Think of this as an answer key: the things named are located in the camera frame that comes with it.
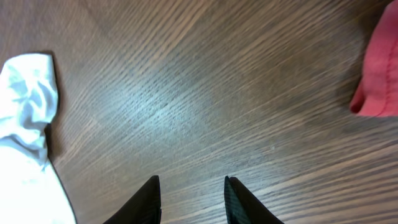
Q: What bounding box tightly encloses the white t-shirt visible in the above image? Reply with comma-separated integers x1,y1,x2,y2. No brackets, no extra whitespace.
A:
1,54,76,223

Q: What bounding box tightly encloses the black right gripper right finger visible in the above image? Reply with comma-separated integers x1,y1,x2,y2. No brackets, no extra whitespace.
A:
224,176,284,224

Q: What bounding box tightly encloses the red t-shirt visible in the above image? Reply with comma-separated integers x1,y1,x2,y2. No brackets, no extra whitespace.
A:
349,0,397,117

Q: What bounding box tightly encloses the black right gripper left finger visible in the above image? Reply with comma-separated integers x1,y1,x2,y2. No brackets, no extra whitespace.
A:
104,175,162,224

